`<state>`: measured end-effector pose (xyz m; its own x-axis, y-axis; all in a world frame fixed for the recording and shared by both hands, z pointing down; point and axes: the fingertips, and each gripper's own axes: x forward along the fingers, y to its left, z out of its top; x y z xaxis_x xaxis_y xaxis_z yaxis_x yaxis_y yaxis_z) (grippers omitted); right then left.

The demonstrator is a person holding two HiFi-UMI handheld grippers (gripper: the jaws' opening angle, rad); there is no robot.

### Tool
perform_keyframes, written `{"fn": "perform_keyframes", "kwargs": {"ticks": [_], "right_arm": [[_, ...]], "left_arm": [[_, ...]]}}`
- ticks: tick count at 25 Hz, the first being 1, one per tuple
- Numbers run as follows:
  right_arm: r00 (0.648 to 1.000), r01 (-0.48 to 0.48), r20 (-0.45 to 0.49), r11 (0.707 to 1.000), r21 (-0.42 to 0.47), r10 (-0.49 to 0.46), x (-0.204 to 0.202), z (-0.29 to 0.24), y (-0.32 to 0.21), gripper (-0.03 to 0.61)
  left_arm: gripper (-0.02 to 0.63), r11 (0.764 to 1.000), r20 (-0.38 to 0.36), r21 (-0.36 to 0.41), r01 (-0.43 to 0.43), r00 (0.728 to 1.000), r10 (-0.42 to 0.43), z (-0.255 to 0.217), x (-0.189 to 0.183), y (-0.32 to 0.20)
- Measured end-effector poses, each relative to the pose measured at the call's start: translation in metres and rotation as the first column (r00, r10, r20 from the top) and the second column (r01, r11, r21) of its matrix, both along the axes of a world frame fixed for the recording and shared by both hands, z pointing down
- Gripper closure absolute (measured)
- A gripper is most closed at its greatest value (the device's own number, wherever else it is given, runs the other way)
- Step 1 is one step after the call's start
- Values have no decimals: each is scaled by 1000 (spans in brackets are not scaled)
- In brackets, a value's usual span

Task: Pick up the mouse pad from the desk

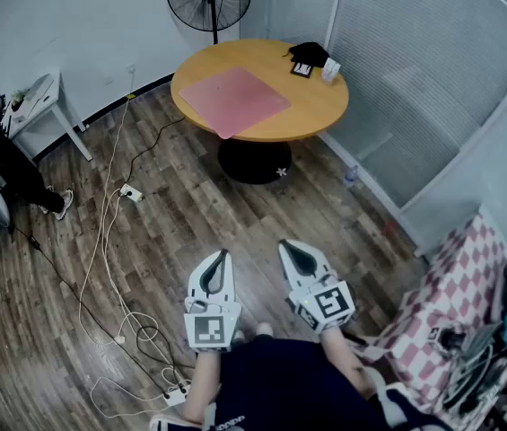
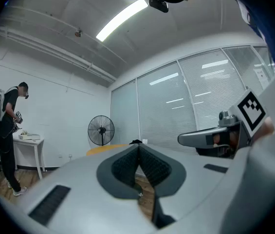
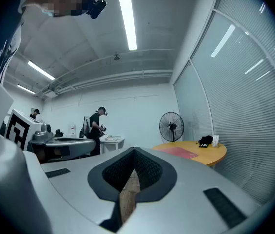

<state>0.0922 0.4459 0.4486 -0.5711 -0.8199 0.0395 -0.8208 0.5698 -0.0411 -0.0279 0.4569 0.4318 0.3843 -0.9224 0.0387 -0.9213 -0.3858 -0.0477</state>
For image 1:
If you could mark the black cloth bag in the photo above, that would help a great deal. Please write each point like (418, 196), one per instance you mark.
(309, 52)

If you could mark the white side table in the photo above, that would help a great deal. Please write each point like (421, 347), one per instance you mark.
(44, 106)

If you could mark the person's right forearm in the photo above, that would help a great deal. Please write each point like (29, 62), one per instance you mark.
(345, 357)

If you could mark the black framed card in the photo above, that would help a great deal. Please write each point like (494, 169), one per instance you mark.
(301, 69)

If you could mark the round wooden desk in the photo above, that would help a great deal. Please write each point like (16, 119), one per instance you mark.
(307, 106)

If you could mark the pink mouse pad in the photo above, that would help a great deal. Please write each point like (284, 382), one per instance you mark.
(234, 101)

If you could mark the person's left forearm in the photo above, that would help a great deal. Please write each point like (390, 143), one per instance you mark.
(203, 384)

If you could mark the small white flower piece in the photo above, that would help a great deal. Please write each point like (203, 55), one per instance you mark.
(282, 172)

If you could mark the pink checkered cloth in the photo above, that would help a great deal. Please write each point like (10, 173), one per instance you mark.
(455, 285)

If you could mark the black round desk base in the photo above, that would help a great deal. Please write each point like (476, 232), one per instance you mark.
(253, 160)

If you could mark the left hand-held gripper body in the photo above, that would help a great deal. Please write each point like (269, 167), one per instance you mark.
(210, 328)

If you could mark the clear plastic water bottle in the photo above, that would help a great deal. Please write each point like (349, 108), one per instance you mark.
(351, 175)

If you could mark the person's white shoe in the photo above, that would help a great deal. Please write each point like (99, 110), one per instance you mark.
(264, 329)

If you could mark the white wall socket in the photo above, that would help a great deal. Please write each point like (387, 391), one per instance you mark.
(131, 69)

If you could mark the white power strip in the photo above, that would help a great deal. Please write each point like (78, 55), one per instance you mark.
(176, 395)
(130, 192)

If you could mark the person's dark clothing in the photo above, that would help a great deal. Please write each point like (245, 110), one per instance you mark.
(289, 384)

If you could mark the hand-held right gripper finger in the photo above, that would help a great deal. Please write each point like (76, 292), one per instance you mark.
(320, 270)
(289, 267)

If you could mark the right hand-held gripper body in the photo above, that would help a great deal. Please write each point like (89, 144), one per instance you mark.
(329, 305)

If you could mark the small white box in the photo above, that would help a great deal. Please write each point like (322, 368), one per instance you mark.
(331, 70)

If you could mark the small green potted plant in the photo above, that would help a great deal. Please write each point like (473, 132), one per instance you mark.
(18, 98)

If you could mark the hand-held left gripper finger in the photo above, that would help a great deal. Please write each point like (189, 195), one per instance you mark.
(229, 276)
(197, 274)

